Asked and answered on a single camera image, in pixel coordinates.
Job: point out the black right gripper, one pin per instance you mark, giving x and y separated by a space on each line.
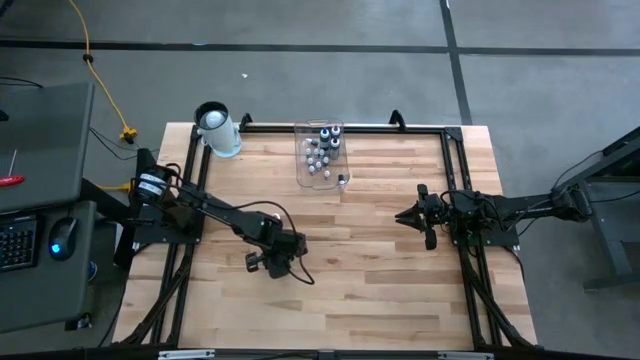
426 215

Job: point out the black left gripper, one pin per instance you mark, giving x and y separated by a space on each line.
278 268

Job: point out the small olive dropper bottle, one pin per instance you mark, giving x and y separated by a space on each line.
342 179

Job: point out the large purple food coloring bottle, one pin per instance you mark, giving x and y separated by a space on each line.
335 131

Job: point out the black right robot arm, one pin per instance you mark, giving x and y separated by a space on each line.
525 207

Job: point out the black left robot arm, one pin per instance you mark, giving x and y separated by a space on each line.
215 212

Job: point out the clear plastic bin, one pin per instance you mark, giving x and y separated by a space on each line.
337 170

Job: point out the black metal cart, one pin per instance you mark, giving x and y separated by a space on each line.
615 240

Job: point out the black mouse with blue light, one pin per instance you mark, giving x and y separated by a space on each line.
62 240

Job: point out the grey desk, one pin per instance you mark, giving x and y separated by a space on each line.
45 150

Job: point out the black backlit keyboard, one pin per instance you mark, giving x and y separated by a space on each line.
17 245

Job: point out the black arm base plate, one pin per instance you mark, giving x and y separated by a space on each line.
150 236
495 235

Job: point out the black aluminium table frame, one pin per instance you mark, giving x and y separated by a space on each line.
350 129

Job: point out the silver aluminium bracket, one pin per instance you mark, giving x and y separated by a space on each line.
465 356
186 354

